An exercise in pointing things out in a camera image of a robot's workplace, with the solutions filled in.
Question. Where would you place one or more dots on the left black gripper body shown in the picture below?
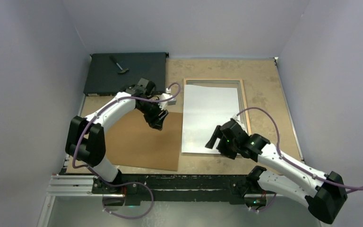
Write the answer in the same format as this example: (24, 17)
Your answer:
(152, 112)

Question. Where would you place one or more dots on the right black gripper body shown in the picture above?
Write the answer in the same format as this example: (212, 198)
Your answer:
(228, 148)

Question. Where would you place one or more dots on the hot air balloon photo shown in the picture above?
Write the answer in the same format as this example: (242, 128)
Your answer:
(204, 108)

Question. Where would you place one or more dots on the brown cardboard backing board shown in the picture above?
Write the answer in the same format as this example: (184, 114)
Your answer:
(131, 142)

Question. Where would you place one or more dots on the blue wooden picture frame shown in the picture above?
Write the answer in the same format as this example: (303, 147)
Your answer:
(231, 83)

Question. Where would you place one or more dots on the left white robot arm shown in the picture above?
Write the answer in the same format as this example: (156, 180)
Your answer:
(86, 137)

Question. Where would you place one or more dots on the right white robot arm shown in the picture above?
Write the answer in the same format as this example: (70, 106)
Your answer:
(321, 193)

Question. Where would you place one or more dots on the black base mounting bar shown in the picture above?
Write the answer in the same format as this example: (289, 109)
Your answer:
(234, 189)

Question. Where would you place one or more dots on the small black hammer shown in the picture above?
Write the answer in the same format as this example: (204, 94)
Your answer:
(121, 69)

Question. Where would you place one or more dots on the dark flat box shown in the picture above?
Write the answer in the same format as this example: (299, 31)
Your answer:
(103, 80)

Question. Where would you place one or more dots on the aluminium rail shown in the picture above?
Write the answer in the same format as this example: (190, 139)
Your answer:
(82, 185)

